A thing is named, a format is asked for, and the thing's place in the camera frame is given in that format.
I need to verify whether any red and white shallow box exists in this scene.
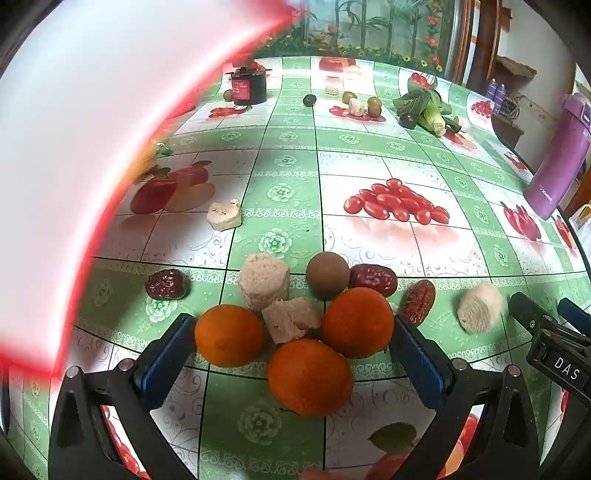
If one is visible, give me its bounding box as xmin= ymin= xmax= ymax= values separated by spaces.
xmin=0 ymin=0 xmax=296 ymax=381

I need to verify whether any pale cylindrical yam piece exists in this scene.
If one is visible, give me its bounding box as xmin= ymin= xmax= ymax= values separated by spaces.
xmin=238 ymin=253 xmax=291 ymax=311

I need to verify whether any green bok choy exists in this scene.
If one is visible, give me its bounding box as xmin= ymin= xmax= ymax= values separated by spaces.
xmin=393 ymin=87 xmax=456 ymax=137

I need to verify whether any orange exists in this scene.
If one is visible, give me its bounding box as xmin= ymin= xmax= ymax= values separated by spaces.
xmin=268 ymin=338 xmax=355 ymax=418
xmin=322 ymin=287 xmax=396 ymax=360
xmin=194 ymin=304 xmax=265 ymax=368

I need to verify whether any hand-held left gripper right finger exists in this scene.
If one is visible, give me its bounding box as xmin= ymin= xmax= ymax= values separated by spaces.
xmin=392 ymin=313 xmax=542 ymax=480

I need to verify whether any red date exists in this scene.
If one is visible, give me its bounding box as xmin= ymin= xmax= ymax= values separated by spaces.
xmin=348 ymin=264 xmax=398 ymax=299
xmin=145 ymin=269 xmax=190 ymax=301
xmin=400 ymin=280 xmax=437 ymax=328

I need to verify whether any pale fibrous round piece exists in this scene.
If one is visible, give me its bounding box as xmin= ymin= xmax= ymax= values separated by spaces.
xmin=457 ymin=283 xmax=503 ymax=334

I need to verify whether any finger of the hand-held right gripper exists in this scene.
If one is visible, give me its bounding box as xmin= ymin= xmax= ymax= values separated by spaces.
xmin=557 ymin=298 xmax=591 ymax=326
xmin=508 ymin=292 xmax=563 ymax=334

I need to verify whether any brown wall shelf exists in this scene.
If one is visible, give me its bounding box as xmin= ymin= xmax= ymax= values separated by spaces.
xmin=498 ymin=56 xmax=537 ymax=80

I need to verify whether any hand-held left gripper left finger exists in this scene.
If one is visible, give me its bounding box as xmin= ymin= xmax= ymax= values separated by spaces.
xmin=47 ymin=313 xmax=198 ymax=480

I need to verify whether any green fruit-print tablecloth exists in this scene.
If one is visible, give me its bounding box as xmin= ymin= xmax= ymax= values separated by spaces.
xmin=0 ymin=55 xmax=588 ymax=480

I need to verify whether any small pale yam chunk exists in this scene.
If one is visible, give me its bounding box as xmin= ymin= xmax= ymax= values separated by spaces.
xmin=206 ymin=198 xmax=243 ymax=232

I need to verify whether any flower-painted glass partition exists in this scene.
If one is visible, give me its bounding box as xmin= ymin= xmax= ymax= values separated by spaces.
xmin=263 ymin=0 xmax=463 ymax=80

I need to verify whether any pale angular yam chunk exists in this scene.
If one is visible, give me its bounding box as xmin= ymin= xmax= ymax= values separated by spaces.
xmin=262 ymin=296 xmax=322 ymax=345

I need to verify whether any dark perfume bottle red label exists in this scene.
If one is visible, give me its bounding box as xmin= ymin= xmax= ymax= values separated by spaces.
xmin=225 ymin=65 xmax=269 ymax=106

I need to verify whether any purple water bottle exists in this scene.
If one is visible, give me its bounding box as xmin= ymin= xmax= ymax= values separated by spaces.
xmin=523 ymin=93 xmax=591 ymax=222

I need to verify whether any dark brown box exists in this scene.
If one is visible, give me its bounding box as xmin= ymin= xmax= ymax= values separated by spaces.
xmin=491 ymin=112 xmax=526 ymax=149

